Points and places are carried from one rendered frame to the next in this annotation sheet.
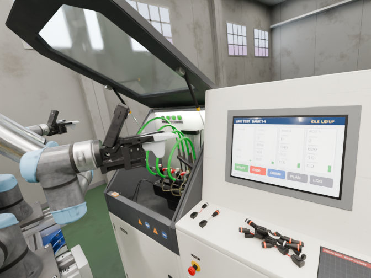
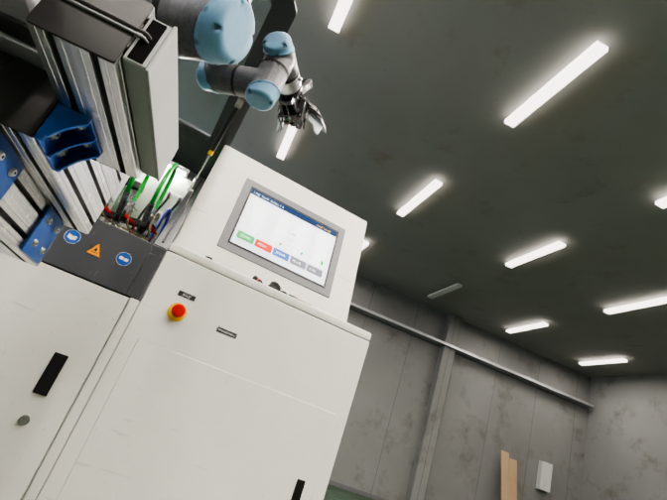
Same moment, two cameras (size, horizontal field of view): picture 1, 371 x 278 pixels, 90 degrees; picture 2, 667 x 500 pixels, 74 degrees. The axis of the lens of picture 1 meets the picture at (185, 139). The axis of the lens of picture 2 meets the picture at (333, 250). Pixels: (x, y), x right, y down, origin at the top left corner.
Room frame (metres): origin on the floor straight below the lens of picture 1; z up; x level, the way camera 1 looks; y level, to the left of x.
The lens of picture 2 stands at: (-0.27, 0.95, 0.60)
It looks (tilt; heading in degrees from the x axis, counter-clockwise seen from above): 23 degrees up; 300
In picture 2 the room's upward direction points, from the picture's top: 20 degrees clockwise
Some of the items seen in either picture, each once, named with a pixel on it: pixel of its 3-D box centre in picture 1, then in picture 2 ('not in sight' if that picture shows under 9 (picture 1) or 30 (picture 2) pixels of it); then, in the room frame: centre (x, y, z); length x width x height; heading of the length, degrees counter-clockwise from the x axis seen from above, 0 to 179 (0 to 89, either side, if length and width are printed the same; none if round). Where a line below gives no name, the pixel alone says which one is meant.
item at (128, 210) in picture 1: (137, 216); (22, 219); (0.98, 0.35, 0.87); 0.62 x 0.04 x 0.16; 48
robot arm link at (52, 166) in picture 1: (53, 164); (280, 58); (0.43, 0.32, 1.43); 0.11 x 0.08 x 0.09; 105
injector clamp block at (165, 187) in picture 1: (177, 196); not in sight; (1.08, 0.10, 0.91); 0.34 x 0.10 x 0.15; 48
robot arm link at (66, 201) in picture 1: (68, 196); (260, 84); (0.45, 0.33, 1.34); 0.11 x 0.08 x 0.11; 15
